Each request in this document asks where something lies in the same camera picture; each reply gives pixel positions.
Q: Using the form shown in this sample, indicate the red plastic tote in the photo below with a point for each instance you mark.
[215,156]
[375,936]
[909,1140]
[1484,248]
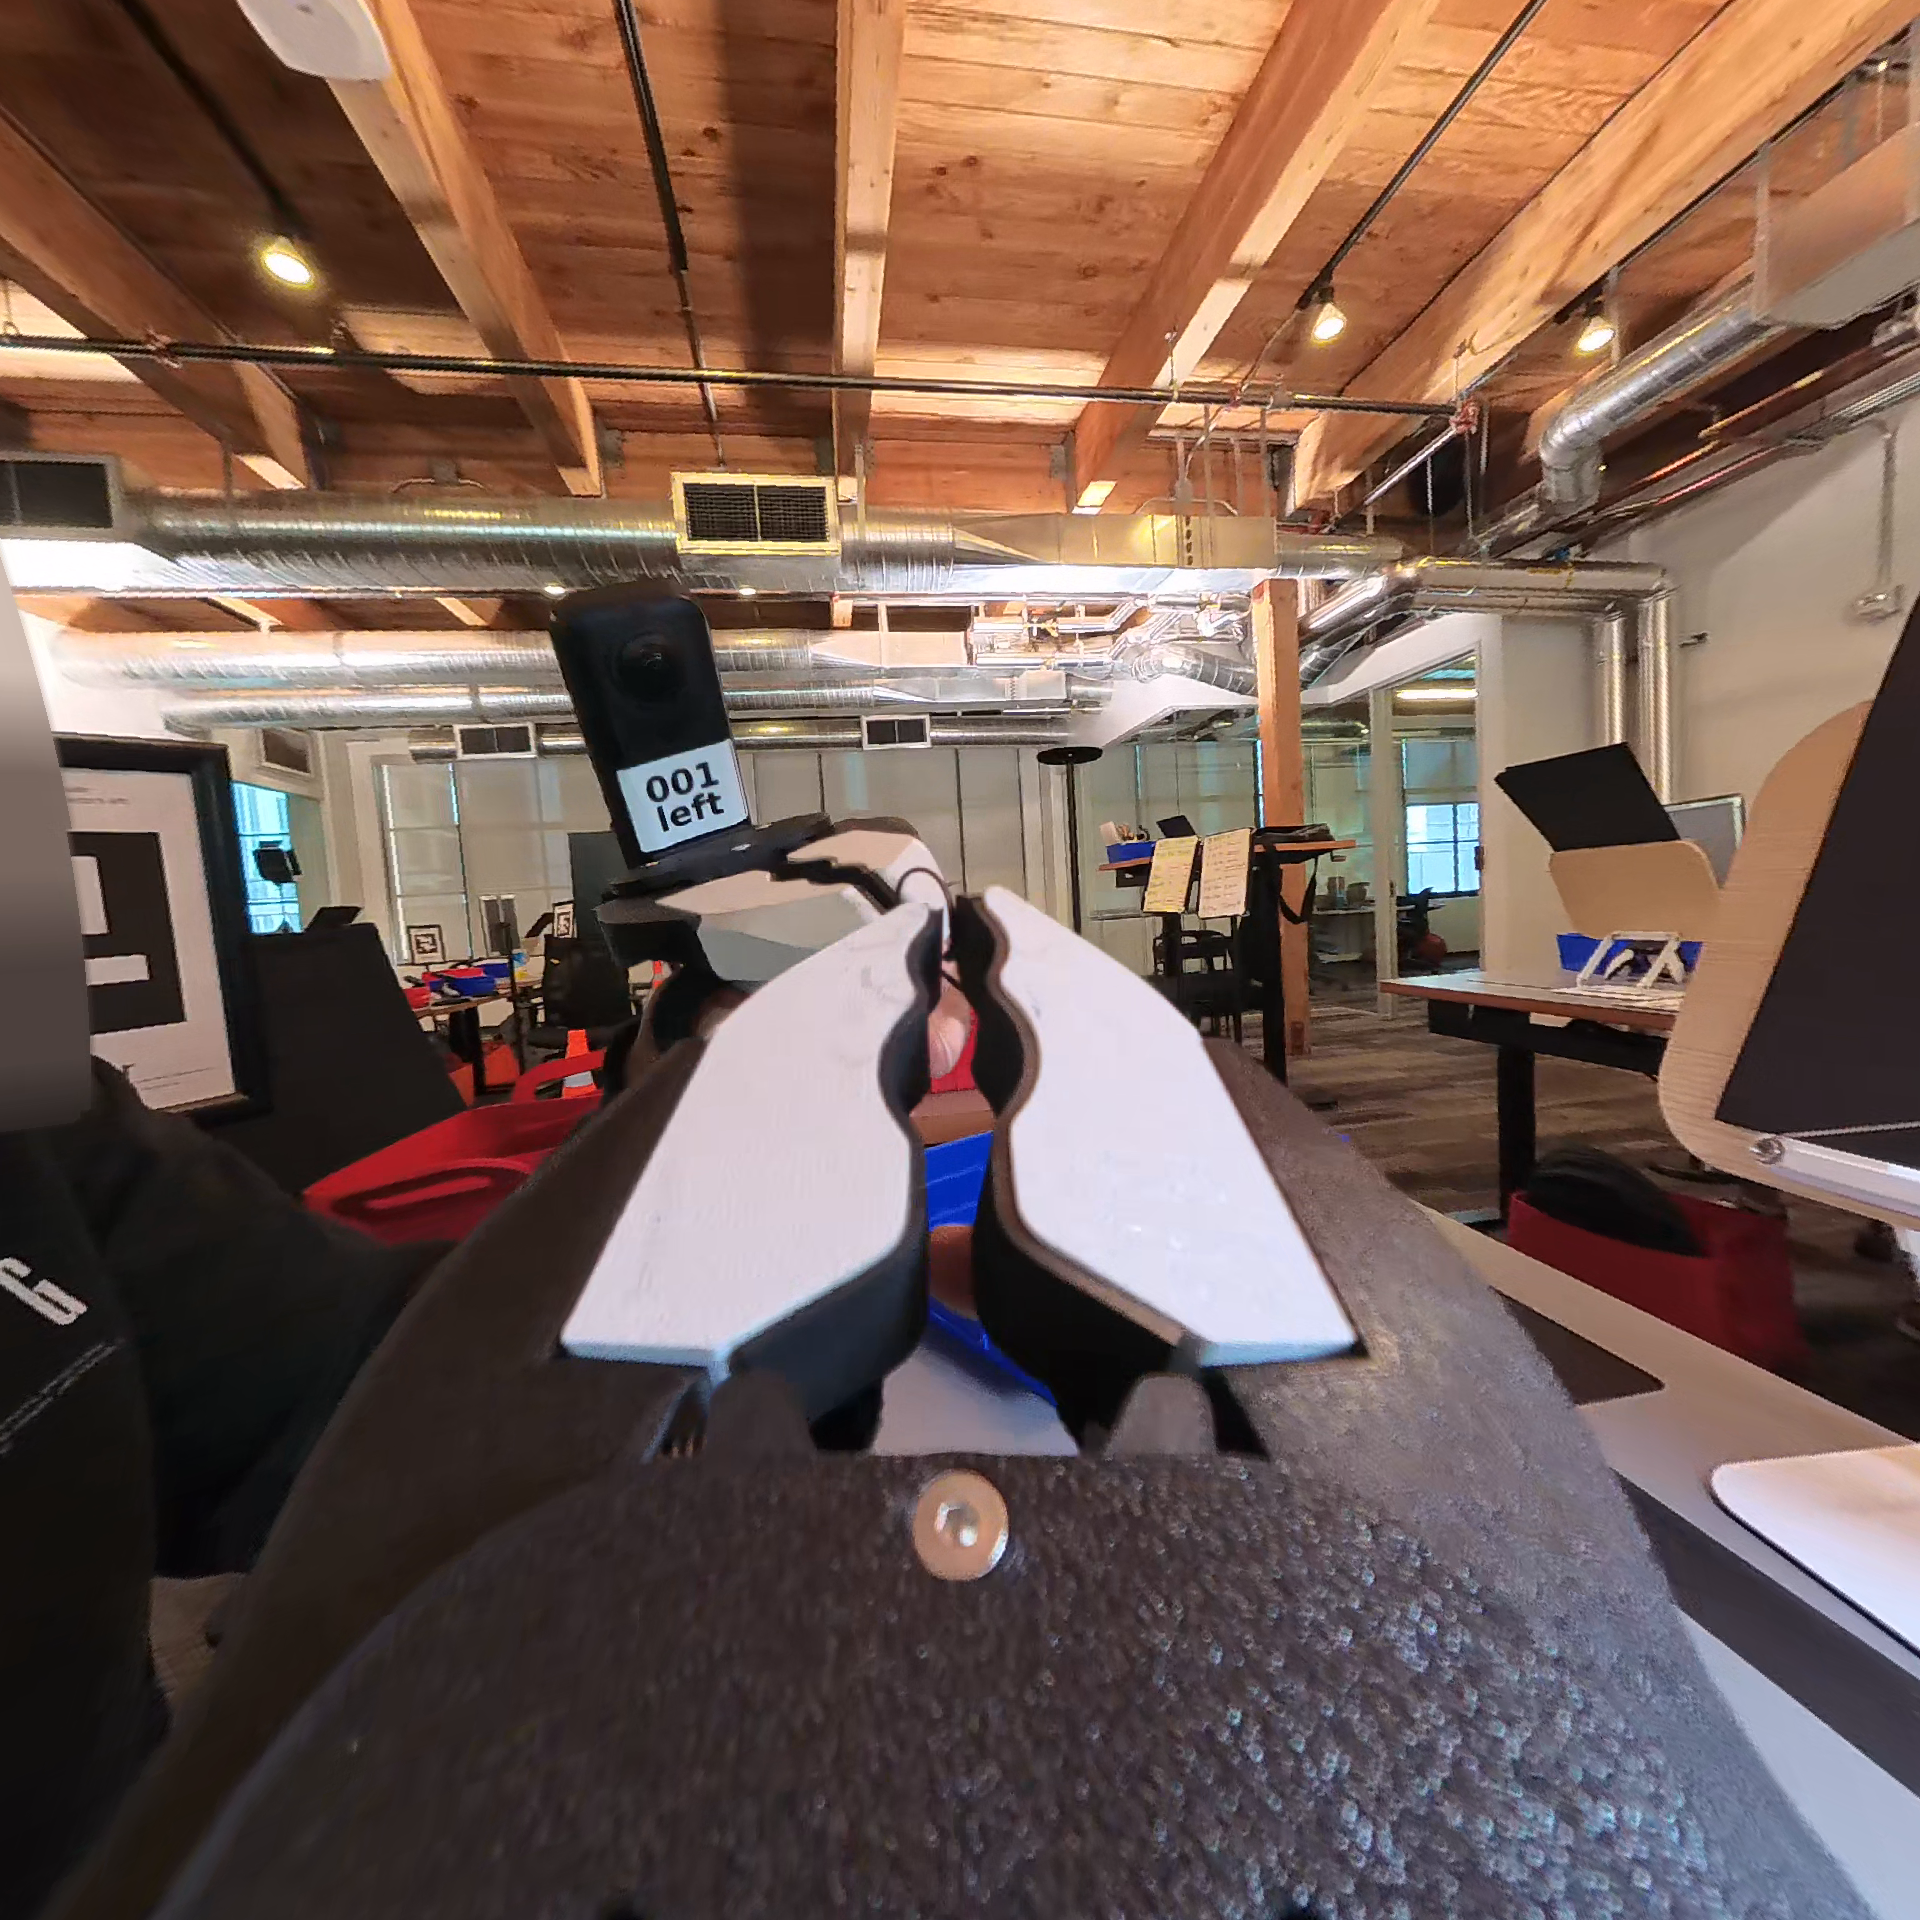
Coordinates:
[419,1170]

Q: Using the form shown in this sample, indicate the blue plastic bin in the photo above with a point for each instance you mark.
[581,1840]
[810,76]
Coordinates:
[1568,953]
[952,1170]

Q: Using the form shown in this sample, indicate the person's right hand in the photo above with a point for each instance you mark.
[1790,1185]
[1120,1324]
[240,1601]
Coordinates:
[963,1259]

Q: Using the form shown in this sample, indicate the wooden support column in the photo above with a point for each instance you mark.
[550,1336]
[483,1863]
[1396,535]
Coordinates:
[1279,746]

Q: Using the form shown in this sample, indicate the silver ventilation duct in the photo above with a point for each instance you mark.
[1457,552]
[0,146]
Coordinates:
[1651,376]

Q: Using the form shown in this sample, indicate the white ceiling device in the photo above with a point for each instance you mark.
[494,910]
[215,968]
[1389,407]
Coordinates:
[315,30]

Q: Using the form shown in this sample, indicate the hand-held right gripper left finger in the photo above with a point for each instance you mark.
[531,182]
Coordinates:
[748,1185]

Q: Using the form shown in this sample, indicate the small dark vent grille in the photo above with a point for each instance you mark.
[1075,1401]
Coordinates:
[498,735]
[892,733]

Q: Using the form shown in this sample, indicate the silver vertical duct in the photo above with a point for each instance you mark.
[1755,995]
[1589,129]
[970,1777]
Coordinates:
[1651,693]

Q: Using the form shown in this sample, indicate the black backpack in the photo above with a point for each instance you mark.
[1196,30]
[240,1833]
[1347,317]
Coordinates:
[1605,1193]

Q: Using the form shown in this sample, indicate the red fabric bag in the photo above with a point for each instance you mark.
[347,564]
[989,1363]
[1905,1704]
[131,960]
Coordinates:
[1726,1289]

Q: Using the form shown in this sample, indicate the black bag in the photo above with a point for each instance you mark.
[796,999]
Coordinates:
[1291,868]

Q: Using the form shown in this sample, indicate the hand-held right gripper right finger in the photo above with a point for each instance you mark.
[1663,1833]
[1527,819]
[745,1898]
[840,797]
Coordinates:
[1171,1185]

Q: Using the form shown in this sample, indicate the metal sprinkler pipe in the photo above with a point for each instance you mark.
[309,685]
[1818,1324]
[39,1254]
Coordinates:
[748,376]

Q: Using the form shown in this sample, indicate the orange traffic cone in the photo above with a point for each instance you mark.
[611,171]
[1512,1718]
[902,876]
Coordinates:
[581,1066]

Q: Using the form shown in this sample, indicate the black floor lamp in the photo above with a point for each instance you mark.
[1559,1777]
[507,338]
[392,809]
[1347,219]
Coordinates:
[1066,755]

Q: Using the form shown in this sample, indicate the black wood-framed board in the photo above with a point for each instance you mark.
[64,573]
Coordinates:
[1829,899]
[1589,797]

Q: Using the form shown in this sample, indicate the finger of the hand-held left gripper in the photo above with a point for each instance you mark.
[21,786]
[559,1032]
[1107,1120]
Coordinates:
[883,868]
[764,918]

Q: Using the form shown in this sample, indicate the white air vent grille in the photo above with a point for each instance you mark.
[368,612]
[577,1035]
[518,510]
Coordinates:
[56,499]
[756,513]

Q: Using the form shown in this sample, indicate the black-white marker sign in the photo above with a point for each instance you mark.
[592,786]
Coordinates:
[147,931]

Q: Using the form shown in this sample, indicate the long wooden table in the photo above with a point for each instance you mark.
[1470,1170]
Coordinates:
[1499,995]

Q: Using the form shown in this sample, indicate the ceiling spot light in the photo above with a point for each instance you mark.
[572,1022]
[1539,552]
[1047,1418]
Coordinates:
[1594,328]
[285,262]
[1325,321]

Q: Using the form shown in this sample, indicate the long silver ceiling duct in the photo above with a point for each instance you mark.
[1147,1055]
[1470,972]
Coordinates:
[380,537]
[450,707]
[450,652]

